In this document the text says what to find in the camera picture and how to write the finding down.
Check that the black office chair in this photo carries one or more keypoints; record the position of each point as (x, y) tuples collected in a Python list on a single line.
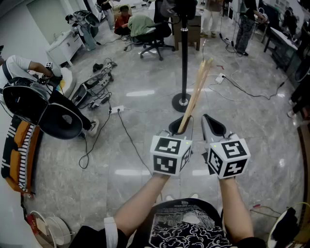
[(155, 35)]

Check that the person's left forearm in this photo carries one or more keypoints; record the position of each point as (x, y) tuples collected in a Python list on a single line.
[(143, 201)]

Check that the person's black printed t-shirt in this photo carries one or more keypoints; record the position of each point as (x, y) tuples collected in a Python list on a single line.
[(189, 227)]

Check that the open grey equipment case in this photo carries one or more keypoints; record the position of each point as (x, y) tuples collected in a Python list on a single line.
[(94, 84)]

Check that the grey baseball cap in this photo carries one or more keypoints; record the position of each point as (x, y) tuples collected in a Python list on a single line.
[(168, 7)]

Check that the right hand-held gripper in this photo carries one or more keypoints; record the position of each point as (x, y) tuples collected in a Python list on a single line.
[(230, 157)]

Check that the orange striped bag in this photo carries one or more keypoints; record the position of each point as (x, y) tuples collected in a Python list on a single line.
[(21, 150)]

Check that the black cloth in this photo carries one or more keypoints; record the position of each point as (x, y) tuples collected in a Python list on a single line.
[(97, 67)]

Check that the person's right forearm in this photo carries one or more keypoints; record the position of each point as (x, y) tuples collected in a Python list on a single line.
[(236, 208)]

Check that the white cabinet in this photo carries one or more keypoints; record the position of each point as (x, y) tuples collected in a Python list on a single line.
[(64, 47)]

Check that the wooden chopsticks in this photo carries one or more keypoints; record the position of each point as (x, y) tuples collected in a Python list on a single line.
[(196, 88)]

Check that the round frame with black cloth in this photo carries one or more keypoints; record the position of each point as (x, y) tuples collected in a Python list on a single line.
[(288, 225)]

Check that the white round stool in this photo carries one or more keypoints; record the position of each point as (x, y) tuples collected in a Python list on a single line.
[(69, 82)]

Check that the small grey device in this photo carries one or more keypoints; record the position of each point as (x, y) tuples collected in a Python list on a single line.
[(110, 66)]

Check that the black table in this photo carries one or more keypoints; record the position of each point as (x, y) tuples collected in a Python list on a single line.
[(281, 46)]

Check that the large black oval shell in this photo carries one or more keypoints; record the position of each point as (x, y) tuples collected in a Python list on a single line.
[(86, 18), (61, 121), (24, 104)]

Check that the brown wooden desk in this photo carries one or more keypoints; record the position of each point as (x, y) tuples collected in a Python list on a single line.
[(192, 34)]

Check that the black power adapter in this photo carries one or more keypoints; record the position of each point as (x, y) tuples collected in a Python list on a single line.
[(104, 99)]

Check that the person's white shoe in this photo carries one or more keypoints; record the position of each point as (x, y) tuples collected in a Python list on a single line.
[(193, 195), (170, 197)]

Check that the white power strip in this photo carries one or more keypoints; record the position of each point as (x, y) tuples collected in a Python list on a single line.
[(220, 78), (116, 109)]

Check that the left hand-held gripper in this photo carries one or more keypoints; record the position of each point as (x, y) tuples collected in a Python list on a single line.
[(167, 155)]

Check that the black coat rack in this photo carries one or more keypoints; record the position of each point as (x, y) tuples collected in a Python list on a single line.
[(184, 60)]

